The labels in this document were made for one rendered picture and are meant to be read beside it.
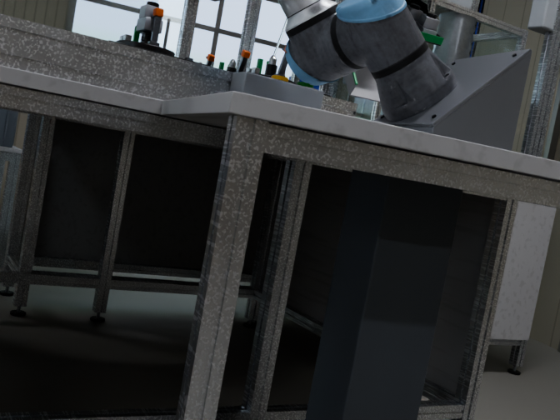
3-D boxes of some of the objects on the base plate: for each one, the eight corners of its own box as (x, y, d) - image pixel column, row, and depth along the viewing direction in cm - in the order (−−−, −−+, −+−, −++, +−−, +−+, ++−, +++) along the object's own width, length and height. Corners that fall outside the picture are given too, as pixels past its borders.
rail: (350, 142, 174) (358, 100, 173) (-28, 62, 129) (-19, 3, 128) (338, 141, 178) (346, 99, 178) (-31, 62, 133) (-23, 7, 132)
